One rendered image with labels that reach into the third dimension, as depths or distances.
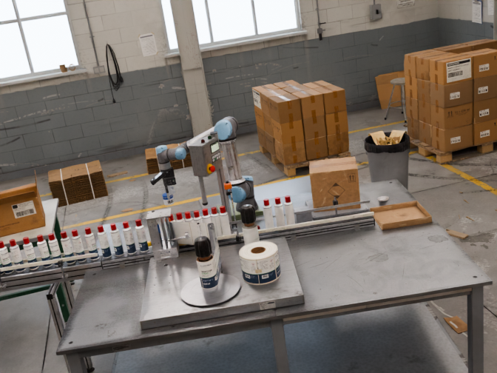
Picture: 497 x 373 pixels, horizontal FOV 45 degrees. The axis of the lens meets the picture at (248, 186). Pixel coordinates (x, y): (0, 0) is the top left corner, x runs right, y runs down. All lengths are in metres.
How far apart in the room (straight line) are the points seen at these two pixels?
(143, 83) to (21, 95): 1.66
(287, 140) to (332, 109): 0.63
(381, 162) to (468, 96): 1.53
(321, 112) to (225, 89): 2.34
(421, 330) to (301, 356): 0.74
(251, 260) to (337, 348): 0.95
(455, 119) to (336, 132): 1.31
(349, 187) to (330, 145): 3.34
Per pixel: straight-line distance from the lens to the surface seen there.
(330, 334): 3.84
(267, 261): 3.04
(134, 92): 8.84
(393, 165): 5.95
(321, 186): 3.84
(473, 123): 7.18
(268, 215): 3.59
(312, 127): 7.03
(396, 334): 3.81
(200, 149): 3.45
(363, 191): 4.23
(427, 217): 3.70
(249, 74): 9.04
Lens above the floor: 2.41
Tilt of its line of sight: 20 degrees down
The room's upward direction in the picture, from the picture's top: 8 degrees counter-clockwise
